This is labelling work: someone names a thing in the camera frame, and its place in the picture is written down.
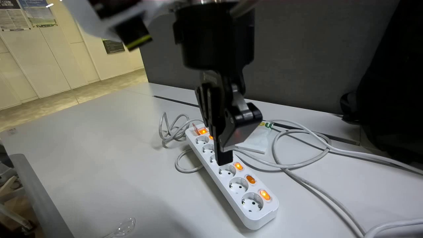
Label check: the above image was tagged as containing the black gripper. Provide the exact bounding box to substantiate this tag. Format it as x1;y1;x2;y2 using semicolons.
171;0;264;166

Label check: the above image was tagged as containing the white six-socket power strip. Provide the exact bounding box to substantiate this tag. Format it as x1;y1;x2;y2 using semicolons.
183;124;280;231

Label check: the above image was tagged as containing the small clear plastic bag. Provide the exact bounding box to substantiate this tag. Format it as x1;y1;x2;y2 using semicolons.
235;120;277;156

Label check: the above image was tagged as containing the green and black poster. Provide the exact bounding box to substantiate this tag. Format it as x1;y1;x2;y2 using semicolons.
101;38;127;55

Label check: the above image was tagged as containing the clear plastic wrapper scrap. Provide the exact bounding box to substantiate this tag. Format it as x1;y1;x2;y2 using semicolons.
103;215;137;238

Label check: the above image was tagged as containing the black office chair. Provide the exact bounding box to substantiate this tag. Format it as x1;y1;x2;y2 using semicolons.
339;0;423;165

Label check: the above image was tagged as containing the white power strip cable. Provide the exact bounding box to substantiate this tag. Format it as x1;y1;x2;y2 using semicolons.
157;111;205;174

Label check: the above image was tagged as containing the thick white cable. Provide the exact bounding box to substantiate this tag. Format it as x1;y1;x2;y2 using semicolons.
232;117;423;177

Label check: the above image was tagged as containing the thin white cable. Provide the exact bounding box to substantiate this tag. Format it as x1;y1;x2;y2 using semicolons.
281;169;367;238

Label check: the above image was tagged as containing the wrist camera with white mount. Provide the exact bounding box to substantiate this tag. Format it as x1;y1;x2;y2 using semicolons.
60;0;178;52

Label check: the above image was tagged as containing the white looped cable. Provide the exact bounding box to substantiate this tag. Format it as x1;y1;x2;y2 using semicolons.
362;216;423;238

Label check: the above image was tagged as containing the blue green wall poster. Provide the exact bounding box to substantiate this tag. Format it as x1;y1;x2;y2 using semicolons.
18;0;59;29

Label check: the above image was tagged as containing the grey text wall poster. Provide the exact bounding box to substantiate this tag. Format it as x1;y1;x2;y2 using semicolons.
0;0;33;33

